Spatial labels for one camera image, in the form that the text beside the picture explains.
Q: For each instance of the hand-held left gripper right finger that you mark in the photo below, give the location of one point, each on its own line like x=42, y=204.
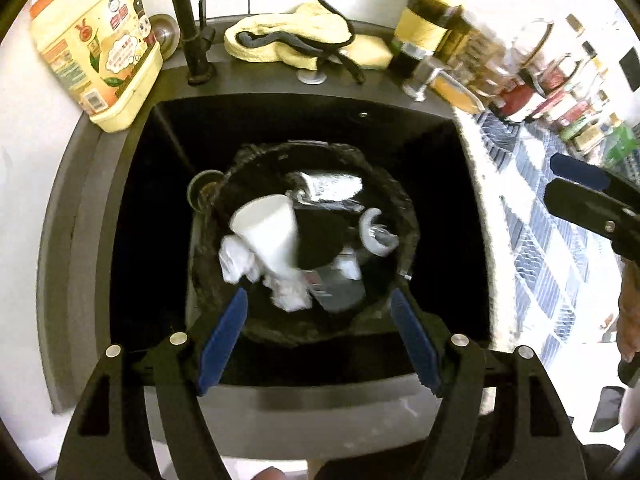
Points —
x=417, y=345

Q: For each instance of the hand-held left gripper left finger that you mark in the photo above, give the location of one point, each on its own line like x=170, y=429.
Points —
x=220, y=345

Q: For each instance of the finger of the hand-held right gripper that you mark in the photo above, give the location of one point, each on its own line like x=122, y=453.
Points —
x=585, y=207
x=580, y=170

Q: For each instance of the large white tissue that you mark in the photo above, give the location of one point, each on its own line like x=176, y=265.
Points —
x=237, y=260

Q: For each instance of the small white tissue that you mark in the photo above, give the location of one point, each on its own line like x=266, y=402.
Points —
x=292, y=295

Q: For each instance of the white paper cup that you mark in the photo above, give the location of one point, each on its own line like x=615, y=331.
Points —
x=270, y=230

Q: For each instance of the black-lined trash bin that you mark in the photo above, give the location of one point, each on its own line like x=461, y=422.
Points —
x=390, y=200

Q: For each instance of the silver foil bag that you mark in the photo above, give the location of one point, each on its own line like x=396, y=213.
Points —
x=330, y=187

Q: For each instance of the person's right hand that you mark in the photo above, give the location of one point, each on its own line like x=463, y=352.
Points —
x=631, y=310

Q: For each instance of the green plastic bottle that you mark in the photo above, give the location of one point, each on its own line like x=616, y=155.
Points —
x=622, y=145

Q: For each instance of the blue patterned lace-edged tablecloth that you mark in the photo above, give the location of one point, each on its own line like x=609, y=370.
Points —
x=540, y=240

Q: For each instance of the black kitchen sink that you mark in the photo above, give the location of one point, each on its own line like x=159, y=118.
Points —
x=150, y=210

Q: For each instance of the large yellow oil bottle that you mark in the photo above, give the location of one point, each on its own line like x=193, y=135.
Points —
x=470, y=60

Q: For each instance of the metal sink drain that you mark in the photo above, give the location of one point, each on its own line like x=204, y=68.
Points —
x=200, y=190

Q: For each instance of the metal soap dispenser pump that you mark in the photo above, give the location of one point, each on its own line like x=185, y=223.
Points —
x=425, y=77

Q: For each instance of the yellow-label olive oil bottle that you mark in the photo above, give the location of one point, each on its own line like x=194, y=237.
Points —
x=430, y=15

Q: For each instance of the yellow sponge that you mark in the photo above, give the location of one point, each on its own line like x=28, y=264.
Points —
x=372, y=50

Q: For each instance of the round metal disc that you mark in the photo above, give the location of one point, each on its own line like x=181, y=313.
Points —
x=165, y=35

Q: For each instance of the yellow black-trimmed cleaning cloth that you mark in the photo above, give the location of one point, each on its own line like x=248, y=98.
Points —
x=285, y=35

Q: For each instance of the black faucet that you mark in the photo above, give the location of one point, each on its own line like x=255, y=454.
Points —
x=192, y=25

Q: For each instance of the yellow dish soap bottle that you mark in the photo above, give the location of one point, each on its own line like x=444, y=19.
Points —
x=95, y=45

